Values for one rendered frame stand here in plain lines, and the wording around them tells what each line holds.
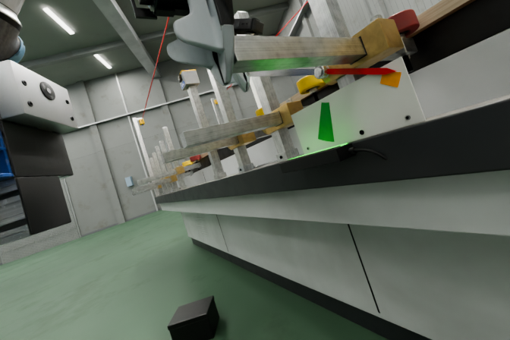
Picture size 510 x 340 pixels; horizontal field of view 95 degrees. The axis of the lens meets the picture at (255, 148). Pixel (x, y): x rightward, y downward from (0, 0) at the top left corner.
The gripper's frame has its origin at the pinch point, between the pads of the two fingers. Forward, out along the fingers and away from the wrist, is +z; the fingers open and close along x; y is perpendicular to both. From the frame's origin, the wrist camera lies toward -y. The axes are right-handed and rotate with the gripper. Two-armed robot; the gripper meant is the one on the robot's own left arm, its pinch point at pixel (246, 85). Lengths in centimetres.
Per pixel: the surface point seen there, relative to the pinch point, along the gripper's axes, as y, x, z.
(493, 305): -30, -19, 65
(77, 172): 1234, -292, -190
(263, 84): -0.7, -6.9, -0.4
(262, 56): -20.1, 23.9, 7.6
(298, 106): -8.3, -6.6, 9.2
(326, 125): -15.7, -0.2, 16.4
